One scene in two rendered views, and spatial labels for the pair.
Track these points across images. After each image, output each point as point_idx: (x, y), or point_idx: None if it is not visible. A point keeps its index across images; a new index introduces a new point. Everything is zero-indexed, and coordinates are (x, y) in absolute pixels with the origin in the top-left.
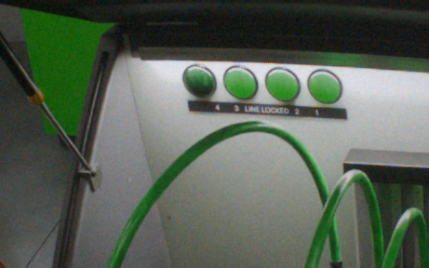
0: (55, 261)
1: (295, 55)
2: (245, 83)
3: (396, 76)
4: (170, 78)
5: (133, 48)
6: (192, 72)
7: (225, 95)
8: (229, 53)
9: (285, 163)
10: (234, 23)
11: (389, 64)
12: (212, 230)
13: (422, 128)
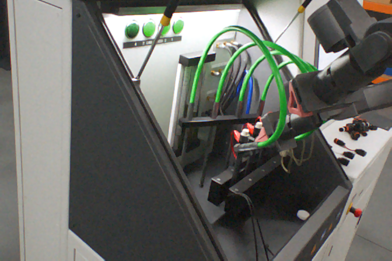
0: (155, 138)
1: (182, 8)
2: (153, 27)
3: (200, 17)
4: (117, 30)
5: (102, 11)
6: (132, 24)
7: (140, 36)
8: (160, 9)
9: (155, 68)
10: None
11: (210, 9)
12: None
13: (203, 39)
